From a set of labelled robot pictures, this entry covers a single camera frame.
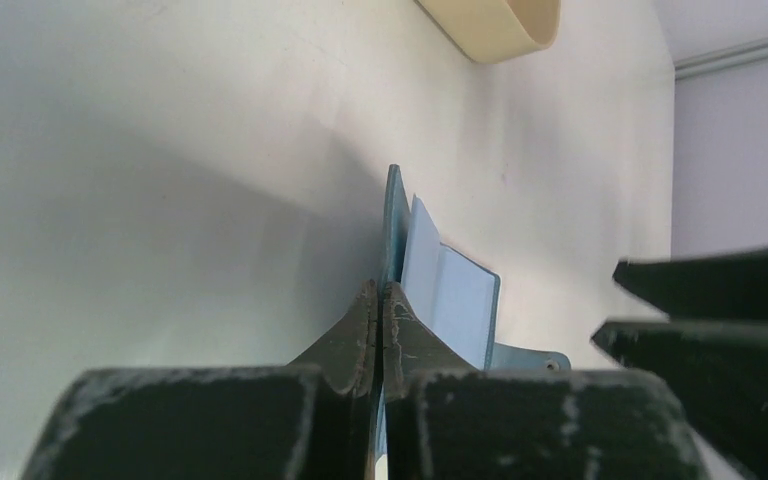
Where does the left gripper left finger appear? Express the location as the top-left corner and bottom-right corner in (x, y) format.
(22, 281), (380, 479)

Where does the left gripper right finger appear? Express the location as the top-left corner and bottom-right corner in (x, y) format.
(381, 283), (708, 479)

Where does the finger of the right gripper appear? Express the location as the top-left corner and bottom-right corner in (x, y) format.
(592, 320), (768, 479)
(612, 246), (768, 320)

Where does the blue leather card holder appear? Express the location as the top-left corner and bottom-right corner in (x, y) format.
(373, 163), (572, 458)

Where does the beige oval tray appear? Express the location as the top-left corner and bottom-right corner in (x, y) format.
(418, 0), (561, 64)

